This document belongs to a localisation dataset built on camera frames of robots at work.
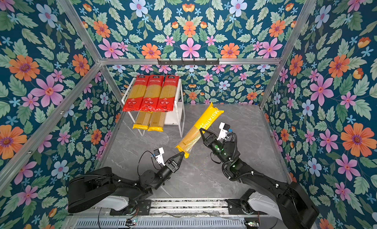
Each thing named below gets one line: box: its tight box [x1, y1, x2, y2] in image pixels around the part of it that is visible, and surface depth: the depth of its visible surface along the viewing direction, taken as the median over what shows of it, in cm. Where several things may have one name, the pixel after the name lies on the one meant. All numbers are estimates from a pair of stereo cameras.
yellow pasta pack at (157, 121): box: [147, 111, 167, 133], surface depth 88 cm
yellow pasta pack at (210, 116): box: [175, 102, 224, 159], surface depth 73 cm
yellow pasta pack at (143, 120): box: [132, 110, 154, 131], surface depth 89 cm
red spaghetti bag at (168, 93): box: [156, 75, 180, 113], surface depth 78 cm
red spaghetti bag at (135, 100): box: [122, 75, 150, 112], surface depth 78 cm
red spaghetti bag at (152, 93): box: [139, 75, 164, 112], surface depth 79 cm
